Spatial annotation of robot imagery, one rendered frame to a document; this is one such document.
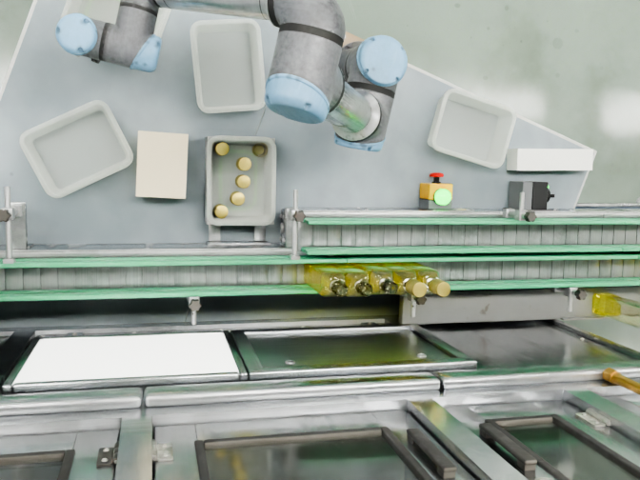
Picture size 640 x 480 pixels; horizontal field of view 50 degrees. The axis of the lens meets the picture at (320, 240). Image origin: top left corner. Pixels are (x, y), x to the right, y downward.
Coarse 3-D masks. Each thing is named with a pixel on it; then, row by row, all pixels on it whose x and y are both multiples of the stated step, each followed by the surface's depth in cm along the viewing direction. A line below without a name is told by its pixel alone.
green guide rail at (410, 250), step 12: (312, 252) 167; (324, 252) 167; (336, 252) 168; (348, 252) 169; (360, 252) 170; (372, 252) 170; (384, 252) 171; (396, 252) 172; (408, 252) 173; (420, 252) 173; (432, 252) 174; (444, 252) 175; (456, 252) 176; (468, 252) 176; (480, 252) 177; (492, 252) 178
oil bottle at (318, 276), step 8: (304, 264) 175; (312, 264) 170; (320, 264) 170; (328, 264) 170; (304, 272) 175; (312, 272) 165; (320, 272) 159; (328, 272) 157; (336, 272) 157; (304, 280) 175; (312, 280) 166; (320, 280) 158; (328, 280) 155; (344, 280) 157; (312, 288) 166; (320, 288) 158; (328, 288) 156; (328, 296) 157
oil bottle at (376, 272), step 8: (352, 264) 174; (360, 264) 170; (368, 264) 170; (376, 264) 171; (368, 272) 161; (376, 272) 159; (384, 272) 159; (376, 280) 158; (392, 280) 159; (376, 288) 158
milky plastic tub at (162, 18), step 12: (72, 0) 160; (84, 0) 167; (96, 0) 168; (108, 0) 169; (72, 12) 164; (84, 12) 168; (96, 12) 168; (108, 12) 169; (168, 12) 165; (156, 24) 172
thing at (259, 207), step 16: (208, 144) 170; (240, 144) 179; (272, 144) 174; (208, 160) 171; (224, 160) 179; (256, 160) 181; (272, 160) 174; (208, 176) 171; (224, 176) 179; (256, 176) 181; (272, 176) 175; (208, 192) 172; (224, 192) 180; (256, 192) 182; (272, 192) 175; (208, 208) 172; (240, 208) 181; (256, 208) 182; (272, 208) 176; (224, 224) 173; (240, 224) 174; (256, 224) 175
